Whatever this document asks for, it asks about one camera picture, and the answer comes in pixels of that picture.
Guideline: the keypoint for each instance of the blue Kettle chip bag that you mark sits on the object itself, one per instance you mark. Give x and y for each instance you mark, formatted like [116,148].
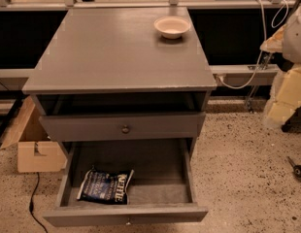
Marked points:
[105,188]

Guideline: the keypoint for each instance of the closed grey upper drawer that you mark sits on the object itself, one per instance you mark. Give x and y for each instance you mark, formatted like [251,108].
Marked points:
[108,127]

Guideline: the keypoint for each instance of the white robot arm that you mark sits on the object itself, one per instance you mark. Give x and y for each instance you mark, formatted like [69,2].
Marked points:
[285,97]

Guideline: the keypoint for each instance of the open grey lower drawer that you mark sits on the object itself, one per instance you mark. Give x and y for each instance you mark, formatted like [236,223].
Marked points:
[161,189]

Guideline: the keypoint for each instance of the cardboard box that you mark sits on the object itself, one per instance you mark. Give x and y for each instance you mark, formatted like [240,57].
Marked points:
[35,151]

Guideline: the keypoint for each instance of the black tool on floor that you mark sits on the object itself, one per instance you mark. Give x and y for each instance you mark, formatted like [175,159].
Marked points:
[296,168]

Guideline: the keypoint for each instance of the grey wooden drawer cabinet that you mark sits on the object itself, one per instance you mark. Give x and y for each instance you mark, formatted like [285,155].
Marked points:
[113,61]

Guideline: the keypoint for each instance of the round brass drawer knob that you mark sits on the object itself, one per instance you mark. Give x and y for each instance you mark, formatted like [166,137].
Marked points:
[125,129]

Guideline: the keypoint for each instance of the white paper bowl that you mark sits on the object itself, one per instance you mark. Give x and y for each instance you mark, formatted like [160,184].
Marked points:
[172,27]

